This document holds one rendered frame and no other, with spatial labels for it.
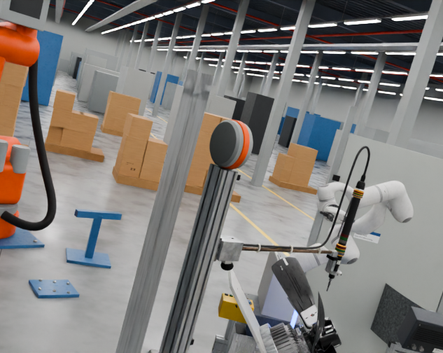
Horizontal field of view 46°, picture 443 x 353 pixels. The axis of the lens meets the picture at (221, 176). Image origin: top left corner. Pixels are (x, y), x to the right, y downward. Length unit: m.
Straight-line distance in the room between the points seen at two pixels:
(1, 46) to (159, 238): 4.73
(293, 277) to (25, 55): 4.01
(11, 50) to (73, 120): 5.77
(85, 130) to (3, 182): 5.76
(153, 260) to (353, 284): 3.53
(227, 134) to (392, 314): 2.89
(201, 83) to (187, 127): 0.07
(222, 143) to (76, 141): 9.63
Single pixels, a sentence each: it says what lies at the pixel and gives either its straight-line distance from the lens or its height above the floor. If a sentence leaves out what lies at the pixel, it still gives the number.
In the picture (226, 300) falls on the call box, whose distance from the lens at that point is 2.62.
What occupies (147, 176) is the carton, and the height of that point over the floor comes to 0.20.
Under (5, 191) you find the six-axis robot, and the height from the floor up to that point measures 0.53.
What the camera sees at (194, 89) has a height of 2.02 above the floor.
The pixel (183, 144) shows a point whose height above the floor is 1.94.
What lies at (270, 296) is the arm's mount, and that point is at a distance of 2.93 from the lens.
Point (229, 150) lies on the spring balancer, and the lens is 1.63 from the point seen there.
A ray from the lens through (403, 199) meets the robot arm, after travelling 2.75.
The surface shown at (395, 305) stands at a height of 0.85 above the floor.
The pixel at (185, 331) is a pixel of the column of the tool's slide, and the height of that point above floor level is 1.23.
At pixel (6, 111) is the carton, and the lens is 9.75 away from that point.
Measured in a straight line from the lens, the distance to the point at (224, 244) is 1.76.
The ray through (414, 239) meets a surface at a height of 1.34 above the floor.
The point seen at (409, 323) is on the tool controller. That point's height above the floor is 1.17.
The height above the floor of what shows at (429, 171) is 1.89.
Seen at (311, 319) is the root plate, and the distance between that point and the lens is 2.25.
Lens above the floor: 2.03
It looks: 9 degrees down
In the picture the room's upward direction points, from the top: 15 degrees clockwise
